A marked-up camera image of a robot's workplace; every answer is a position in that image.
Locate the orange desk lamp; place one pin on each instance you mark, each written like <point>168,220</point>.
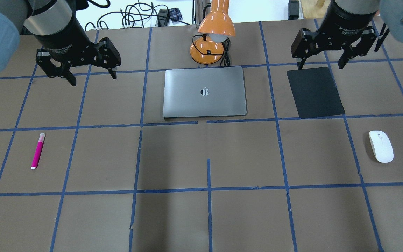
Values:
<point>211,43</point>

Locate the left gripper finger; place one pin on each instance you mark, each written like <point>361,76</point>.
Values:
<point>108,56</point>
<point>44,61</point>

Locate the aluminium frame post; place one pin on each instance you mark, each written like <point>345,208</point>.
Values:
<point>200,8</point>

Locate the black power adapter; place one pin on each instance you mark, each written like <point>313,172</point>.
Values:
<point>163,17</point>

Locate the black mousepad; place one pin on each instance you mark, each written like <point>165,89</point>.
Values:
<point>315,93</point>

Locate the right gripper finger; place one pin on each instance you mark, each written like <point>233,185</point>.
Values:
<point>306,44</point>
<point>361,49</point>

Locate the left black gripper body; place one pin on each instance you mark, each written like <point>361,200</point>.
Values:
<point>65,37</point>

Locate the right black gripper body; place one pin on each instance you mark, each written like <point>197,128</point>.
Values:
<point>346,21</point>

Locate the pink marker pen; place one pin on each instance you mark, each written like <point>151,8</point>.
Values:
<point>38,151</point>

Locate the white computer mouse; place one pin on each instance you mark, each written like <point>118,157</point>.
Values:
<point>381,146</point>

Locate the grey closed laptop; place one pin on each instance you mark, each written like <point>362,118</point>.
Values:
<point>204,92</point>

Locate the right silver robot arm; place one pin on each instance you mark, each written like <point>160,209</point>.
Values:
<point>388,19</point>

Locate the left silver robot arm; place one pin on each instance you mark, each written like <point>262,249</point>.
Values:
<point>54,24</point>

